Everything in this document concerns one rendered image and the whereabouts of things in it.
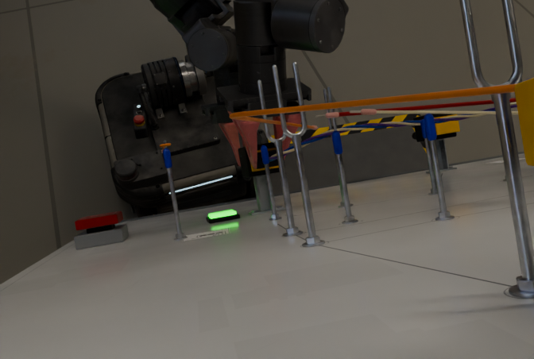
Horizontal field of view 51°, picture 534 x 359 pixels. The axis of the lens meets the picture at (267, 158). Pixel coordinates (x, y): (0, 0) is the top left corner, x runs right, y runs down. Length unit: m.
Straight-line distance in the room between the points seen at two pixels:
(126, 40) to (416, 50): 1.39
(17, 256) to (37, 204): 0.22
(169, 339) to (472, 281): 0.14
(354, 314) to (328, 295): 0.04
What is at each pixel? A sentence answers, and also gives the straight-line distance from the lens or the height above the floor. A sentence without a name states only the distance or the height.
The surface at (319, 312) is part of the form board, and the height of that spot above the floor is 1.44.
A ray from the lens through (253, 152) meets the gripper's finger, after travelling 0.68.
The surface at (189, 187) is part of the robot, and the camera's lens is 1.86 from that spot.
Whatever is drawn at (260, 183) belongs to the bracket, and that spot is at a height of 1.08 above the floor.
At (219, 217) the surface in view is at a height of 1.08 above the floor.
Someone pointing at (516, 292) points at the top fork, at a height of 1.46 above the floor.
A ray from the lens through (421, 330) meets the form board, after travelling 0.22.
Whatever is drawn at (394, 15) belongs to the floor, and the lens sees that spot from 2.99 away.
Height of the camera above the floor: 1.67
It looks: 49 degrees down
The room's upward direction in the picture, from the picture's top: straight up
